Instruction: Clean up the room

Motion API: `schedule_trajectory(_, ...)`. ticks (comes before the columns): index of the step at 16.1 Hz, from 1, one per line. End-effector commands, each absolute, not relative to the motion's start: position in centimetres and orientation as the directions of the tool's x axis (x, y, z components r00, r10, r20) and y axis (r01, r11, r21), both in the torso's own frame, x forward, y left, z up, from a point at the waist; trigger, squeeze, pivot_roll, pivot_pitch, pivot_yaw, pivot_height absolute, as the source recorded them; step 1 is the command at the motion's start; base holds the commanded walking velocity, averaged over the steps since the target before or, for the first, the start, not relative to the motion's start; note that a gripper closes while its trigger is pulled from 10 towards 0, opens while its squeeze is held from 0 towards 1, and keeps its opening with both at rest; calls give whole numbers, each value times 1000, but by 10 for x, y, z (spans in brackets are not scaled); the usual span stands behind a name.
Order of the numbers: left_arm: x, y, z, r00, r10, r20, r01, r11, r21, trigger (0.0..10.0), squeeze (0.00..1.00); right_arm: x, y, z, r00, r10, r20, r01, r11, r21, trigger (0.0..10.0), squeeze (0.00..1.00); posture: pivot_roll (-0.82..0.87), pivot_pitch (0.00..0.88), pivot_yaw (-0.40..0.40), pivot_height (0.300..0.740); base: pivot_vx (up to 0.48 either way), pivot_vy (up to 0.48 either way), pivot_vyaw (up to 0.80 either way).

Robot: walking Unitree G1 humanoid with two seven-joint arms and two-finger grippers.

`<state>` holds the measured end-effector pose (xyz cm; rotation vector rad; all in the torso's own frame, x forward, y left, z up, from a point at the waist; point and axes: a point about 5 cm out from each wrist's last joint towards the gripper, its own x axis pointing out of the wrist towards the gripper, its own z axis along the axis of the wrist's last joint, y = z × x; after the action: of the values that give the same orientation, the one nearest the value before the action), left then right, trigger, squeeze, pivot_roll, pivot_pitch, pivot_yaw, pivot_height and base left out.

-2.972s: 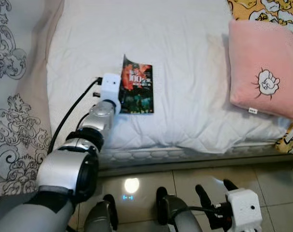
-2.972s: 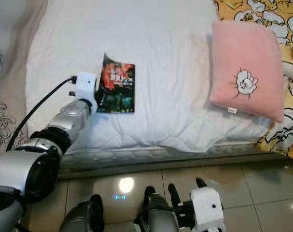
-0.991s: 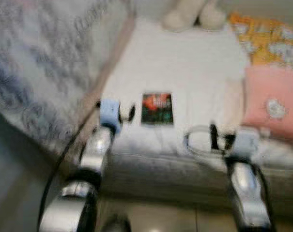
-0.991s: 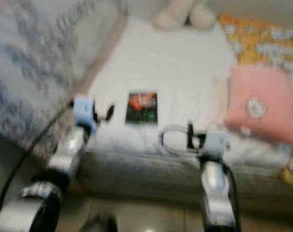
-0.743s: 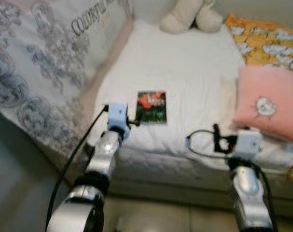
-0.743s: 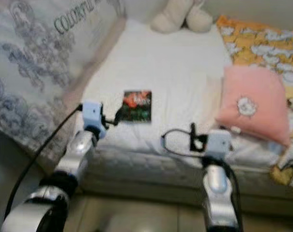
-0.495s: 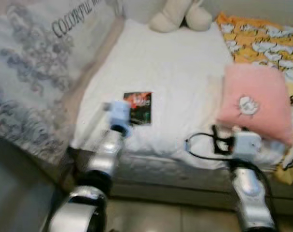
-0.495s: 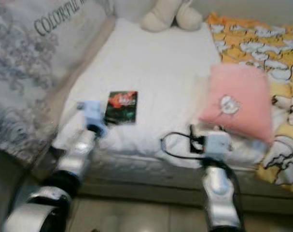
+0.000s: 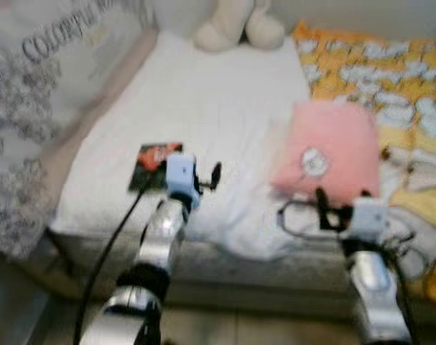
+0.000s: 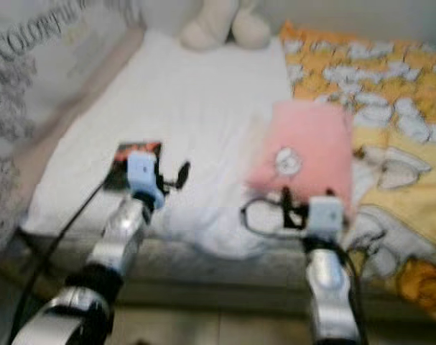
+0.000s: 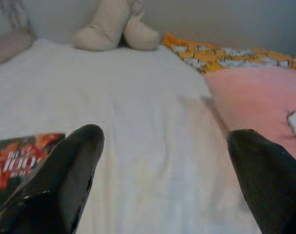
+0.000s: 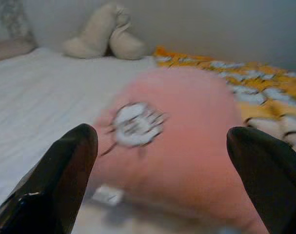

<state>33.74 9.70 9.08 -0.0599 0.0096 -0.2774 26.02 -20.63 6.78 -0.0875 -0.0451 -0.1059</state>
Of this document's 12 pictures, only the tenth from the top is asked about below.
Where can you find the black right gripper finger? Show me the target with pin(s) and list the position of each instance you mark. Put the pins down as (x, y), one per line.
(285, 198)
(330, 193)

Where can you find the pink pillow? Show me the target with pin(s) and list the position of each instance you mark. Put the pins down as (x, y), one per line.
(311, 136)

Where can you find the beige plush toy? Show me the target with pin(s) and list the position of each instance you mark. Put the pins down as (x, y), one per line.
(210, 29)

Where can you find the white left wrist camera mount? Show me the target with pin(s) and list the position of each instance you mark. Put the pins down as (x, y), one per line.
(142, 172)

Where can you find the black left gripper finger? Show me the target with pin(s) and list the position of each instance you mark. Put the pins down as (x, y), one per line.
(183, 175)

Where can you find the yellow cartoon print quilt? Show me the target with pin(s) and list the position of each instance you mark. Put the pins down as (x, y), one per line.
(361, 72)

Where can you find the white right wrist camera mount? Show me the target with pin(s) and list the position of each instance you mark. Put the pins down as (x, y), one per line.
(325, 215)

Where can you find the white bed sheet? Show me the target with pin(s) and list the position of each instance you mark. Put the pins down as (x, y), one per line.
(196, 108)

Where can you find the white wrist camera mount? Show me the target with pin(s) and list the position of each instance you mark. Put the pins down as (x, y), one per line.
(325, 215)
(142, 172)

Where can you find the grey printed lettered cloth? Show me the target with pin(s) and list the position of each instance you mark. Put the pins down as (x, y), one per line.
(24, 93)

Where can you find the grey quilted mattress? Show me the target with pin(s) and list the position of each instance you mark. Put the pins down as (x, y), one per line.
(218, 277)

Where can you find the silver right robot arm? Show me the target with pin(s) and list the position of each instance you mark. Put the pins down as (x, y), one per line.
(325, 287)

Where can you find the black red book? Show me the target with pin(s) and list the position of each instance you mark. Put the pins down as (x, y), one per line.
(131, 154)

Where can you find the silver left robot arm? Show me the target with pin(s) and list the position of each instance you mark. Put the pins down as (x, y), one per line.
(121, 230)

